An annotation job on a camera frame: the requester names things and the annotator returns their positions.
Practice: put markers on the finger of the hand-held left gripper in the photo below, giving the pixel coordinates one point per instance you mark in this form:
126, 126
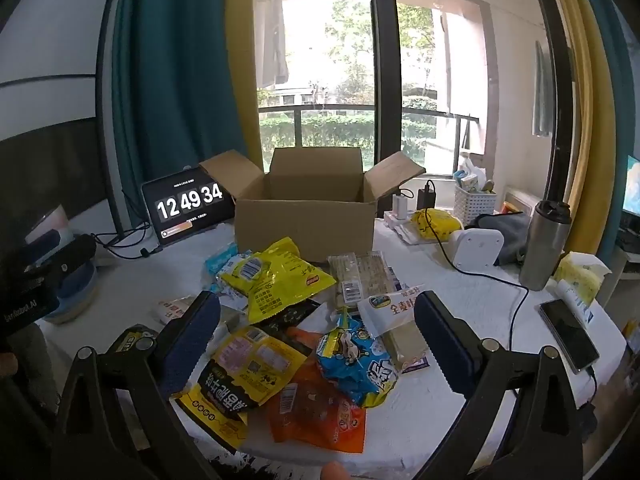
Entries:
70, 255

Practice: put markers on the grey hanging shirt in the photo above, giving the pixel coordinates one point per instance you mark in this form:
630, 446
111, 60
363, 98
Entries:
272, 35

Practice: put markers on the white green bar packet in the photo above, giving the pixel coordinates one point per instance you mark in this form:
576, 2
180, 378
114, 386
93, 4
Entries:
395, 310

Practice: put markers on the black smartphone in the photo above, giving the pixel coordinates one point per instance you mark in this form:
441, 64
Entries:
570, 335

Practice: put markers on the black yellow snack packet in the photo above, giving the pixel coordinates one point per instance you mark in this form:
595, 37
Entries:
127, 340

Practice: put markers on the person's right hand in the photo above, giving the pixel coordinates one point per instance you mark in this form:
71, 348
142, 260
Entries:
334, 472

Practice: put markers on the cardboard box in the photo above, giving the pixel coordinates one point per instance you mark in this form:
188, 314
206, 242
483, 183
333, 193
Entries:
305, 225

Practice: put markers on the teal curtain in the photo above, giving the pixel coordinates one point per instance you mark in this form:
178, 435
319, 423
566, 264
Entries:
165, 85
602, 15

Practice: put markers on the white plastic basket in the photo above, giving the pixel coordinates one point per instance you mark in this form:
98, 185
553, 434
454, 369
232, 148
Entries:
472, 207

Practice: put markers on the pink blue tumbler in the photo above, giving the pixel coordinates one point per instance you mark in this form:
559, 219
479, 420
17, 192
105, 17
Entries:
70, 290

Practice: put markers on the steel tumbler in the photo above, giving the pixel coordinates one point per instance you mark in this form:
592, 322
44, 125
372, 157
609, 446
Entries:
542, 245

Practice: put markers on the white box device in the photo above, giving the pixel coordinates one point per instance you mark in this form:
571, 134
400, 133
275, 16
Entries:
477, 250

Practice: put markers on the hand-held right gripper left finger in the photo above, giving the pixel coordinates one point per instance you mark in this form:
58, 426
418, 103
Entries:
187, 340

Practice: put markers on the yellow tissue pack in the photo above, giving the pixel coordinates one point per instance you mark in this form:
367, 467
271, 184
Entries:
582, 275

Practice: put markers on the blue cartoon snack bag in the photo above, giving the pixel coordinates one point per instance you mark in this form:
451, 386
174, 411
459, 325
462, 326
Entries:
350, 355

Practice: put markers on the tablet with clock display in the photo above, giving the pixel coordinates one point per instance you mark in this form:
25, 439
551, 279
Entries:
190, 210

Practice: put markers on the white power strip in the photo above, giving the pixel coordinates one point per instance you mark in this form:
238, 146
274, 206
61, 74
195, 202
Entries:
400, 220

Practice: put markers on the grey cloth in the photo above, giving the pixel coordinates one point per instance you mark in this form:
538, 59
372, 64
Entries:
510, 235

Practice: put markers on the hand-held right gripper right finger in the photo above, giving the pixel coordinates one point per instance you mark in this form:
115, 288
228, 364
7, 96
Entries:
445, 345

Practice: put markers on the black balcony railing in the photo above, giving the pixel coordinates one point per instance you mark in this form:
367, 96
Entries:
350, 108

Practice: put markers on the yellow black snack bag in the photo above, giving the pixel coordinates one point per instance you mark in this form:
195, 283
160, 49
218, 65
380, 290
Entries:
240, 375

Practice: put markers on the yellow green snack bag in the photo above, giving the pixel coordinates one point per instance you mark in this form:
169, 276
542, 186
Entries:
280, 280

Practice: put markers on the white charger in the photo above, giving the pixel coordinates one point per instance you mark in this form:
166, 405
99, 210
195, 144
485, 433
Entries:
401, 203

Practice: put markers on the orange snack packet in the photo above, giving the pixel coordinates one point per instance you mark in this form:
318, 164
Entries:
315, 410

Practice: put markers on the computer monitor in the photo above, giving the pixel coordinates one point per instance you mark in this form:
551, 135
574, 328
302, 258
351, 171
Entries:
632, 190

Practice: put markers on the white red snack packet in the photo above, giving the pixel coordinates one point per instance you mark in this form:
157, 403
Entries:
172, 310

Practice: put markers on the black door frame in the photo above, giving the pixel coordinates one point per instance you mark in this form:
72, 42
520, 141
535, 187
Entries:
382, 60

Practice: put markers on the yellow curtain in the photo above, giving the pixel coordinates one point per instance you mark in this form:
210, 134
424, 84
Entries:
240, 60
580, 85

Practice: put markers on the light blue snack packet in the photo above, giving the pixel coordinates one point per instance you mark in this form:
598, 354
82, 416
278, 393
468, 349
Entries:
220, 265

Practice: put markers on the yellow plastic bag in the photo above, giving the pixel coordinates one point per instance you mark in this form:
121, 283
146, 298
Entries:
440, 222

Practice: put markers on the white balcony appliance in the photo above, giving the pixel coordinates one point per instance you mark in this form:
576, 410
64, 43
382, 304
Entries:
520, 199

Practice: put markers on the clear cracker packet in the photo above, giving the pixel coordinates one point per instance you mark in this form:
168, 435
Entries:
357, 272

